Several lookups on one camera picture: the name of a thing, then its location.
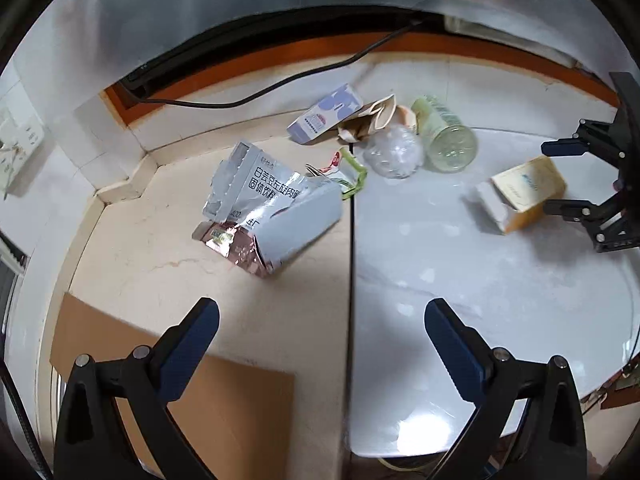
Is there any white wall socket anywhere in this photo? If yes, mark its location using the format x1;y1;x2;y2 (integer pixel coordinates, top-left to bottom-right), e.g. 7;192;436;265
0;105;46;196

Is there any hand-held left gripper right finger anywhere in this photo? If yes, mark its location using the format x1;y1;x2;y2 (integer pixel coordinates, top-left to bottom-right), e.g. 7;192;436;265
424;298;588;480

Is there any yellow cardboard box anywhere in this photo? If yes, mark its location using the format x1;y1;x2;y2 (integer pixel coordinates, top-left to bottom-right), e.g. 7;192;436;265
475;155;568;235

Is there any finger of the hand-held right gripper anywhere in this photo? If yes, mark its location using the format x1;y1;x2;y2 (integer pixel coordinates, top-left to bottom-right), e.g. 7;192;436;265
541;120;623;158
543;195;631;252

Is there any brown cardboard sheet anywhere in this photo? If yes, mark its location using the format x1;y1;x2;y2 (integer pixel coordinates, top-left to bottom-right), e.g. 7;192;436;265
49;294;296;480

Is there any crumpled clear plastic wrap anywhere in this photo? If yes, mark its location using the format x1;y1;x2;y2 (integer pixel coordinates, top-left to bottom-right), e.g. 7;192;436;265
362;126;426;181

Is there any purple white carton box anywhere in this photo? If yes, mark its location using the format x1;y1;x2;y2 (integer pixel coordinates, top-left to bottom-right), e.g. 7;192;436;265
286;84;365;146

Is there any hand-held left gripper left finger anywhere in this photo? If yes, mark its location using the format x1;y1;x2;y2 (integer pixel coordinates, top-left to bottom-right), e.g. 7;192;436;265
52;297;221;480

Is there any pink foil packet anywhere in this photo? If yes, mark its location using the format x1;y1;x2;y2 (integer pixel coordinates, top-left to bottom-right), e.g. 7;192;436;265
192;220;276;277

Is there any green white wrapper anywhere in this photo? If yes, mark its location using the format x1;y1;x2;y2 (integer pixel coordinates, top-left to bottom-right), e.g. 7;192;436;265
306;147;368;202

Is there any black braided cable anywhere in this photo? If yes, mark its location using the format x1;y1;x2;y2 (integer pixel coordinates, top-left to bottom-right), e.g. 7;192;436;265
0;360;51;480

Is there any pale green glass jar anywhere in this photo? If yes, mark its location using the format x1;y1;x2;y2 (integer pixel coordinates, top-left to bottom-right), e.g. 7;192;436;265
411;94;478;173

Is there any wooden window frame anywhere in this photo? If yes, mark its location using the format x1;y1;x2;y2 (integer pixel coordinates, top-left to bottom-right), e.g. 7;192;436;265
105;5;621;126

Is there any silver white foil pouch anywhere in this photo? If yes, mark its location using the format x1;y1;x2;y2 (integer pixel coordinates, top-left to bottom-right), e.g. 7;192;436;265
201;140;345;273

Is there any beige paper bag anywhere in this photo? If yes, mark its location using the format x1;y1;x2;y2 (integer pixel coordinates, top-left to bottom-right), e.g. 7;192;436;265
337;94;418;143

